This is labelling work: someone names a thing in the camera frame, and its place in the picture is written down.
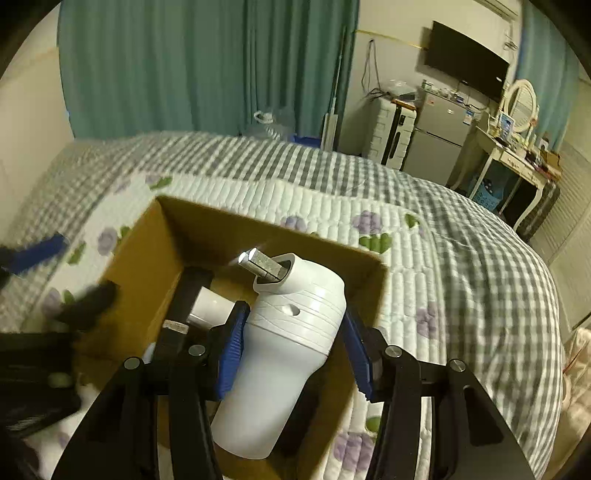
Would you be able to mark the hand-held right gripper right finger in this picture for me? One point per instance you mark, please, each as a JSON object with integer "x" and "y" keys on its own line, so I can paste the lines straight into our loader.
{"x": 359, "y": 357}

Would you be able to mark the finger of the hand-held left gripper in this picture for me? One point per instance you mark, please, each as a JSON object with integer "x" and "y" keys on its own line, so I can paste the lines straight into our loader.
{"x": 87, "y": 304}
{"x": 41, "y": 251}

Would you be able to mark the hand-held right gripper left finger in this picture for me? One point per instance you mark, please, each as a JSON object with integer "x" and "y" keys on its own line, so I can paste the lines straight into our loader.
{"x": 231, "y": 353}

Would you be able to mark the white charger block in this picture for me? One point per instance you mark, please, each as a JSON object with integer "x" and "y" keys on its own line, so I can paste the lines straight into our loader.
{"x": 210, "y": 307}

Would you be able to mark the cardboard box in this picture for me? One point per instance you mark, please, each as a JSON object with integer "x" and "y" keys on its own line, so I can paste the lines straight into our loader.
{"x": 152, "y": 277}

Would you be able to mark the black cylindrical bottle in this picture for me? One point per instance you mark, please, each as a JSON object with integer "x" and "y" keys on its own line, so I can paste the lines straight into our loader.
{"x": 184, "y": 300}

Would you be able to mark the white floral quilt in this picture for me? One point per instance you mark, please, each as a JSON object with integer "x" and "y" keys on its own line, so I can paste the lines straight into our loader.
{"x": 415, "y": 286}

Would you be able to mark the grey checked blanket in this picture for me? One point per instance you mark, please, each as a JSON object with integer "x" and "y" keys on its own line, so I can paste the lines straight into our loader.
{"x": 489, "y": 258}

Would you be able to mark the blue basket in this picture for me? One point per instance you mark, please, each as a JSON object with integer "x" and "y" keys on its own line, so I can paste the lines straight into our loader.
{"x": 488, "y": 194}

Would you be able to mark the green curtain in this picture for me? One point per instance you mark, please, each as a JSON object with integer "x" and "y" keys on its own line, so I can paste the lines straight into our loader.
{"x": 152, "y": 69}
{"x": 304, "y": 64}
{"x": 547, "y": 55}

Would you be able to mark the blue plastic bin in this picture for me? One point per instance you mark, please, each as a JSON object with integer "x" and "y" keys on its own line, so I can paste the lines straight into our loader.
{"x": 304, "y": 141}

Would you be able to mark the white drawer unit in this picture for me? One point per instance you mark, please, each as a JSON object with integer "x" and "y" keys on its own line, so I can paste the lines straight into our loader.
{"x": 383, "y": 134}

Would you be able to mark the white mop pole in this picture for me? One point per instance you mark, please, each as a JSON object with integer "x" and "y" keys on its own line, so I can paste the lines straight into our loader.
{"x": 331, "y": 129}

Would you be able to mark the clear water jug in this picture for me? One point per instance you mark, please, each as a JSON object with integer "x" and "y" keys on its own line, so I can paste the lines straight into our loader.
{"x": 268, "y": 124}

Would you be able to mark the silver fridge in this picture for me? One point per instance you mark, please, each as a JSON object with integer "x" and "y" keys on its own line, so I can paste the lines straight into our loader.
{"x": 438, "y": 138}

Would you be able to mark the dark suitcase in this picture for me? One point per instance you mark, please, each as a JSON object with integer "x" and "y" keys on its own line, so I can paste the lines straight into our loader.
{"x": 545, "y": 207}

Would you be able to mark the white dressing table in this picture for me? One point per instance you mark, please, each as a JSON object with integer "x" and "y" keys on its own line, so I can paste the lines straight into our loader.
{"x": 508, "y": 159}

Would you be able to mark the white louvred wardrobe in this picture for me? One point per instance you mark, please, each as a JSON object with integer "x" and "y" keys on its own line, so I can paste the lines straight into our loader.
{"x": 568, "y": 221}

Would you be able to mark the white oval vanity mirror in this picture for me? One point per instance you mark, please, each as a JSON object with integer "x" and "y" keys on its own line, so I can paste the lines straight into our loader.
{"x": 521, "y": 106}

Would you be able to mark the white air conditioner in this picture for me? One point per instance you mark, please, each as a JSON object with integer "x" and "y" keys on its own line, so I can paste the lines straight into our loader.
{"x": 503, "y": 7}

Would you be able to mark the black wall television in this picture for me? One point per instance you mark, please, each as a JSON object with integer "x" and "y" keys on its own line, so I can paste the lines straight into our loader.
{"x": 466, "y": 62}

